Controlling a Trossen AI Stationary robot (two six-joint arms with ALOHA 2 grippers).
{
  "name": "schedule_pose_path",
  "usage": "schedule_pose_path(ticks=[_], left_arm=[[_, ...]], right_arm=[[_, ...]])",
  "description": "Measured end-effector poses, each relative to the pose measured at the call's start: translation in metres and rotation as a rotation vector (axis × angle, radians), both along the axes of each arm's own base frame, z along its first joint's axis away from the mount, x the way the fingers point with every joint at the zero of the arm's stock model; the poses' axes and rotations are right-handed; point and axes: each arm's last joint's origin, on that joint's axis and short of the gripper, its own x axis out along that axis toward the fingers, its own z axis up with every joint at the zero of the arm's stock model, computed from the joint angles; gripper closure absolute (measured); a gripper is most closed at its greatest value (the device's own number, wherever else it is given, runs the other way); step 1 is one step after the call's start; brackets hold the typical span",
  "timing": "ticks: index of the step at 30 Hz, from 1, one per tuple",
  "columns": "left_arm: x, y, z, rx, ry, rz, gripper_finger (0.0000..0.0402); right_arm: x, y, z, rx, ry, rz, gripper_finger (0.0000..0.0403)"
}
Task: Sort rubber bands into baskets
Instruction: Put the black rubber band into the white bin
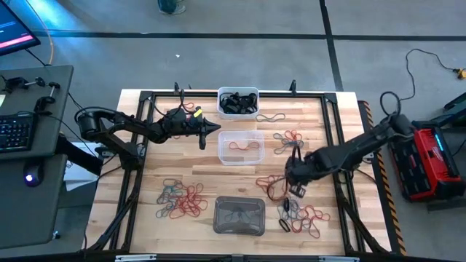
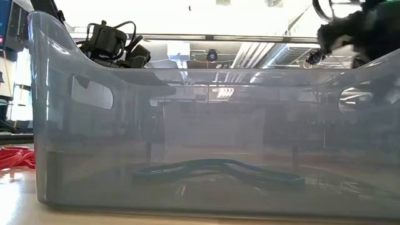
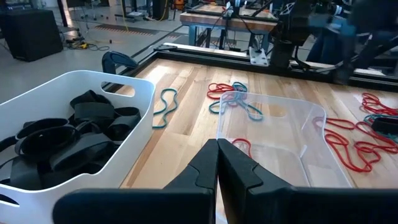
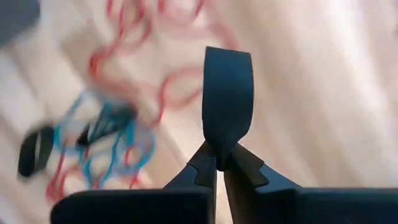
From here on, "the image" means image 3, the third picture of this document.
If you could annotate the black table clamp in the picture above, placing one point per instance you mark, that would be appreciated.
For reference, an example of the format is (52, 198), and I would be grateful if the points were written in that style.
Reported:
(119, 60)

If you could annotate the white metal bracket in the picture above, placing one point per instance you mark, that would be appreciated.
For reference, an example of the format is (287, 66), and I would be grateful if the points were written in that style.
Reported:
(258, 57)

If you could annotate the teal thin rubber band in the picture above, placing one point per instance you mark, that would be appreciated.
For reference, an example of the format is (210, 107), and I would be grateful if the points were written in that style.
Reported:
(168, 89)

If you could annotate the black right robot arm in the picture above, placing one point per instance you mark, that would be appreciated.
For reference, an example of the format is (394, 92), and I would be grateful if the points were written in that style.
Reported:
(281, 53)

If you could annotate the person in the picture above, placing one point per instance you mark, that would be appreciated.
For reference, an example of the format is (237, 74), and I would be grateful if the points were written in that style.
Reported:
(329, 26)

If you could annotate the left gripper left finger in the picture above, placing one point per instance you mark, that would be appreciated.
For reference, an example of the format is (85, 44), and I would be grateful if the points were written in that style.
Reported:
(186, 205)

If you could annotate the black aluminium frame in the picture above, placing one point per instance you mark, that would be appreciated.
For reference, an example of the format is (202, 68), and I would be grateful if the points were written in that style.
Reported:
(217, 61)

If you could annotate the white plastic basket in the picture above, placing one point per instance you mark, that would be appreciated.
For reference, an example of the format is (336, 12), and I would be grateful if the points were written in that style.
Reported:
(136, 146)

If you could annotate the yellow plug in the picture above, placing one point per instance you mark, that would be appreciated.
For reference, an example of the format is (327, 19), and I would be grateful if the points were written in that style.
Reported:
(83, 45)

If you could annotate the clear plastic basket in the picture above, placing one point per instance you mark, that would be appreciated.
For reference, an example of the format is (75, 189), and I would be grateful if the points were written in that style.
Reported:
(295, 146)

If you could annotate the wooden workbench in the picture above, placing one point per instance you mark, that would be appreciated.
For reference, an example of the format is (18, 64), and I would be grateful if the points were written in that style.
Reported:
(224, 21)

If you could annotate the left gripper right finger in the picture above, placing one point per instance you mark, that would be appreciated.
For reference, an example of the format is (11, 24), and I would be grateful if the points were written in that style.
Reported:
(264, 205)

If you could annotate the black large case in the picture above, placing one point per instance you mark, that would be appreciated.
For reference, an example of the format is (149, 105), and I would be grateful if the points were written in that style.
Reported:
(31, 34)

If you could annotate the red and teal band cluster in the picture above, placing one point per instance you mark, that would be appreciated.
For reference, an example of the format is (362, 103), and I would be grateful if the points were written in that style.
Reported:
(240, 84)

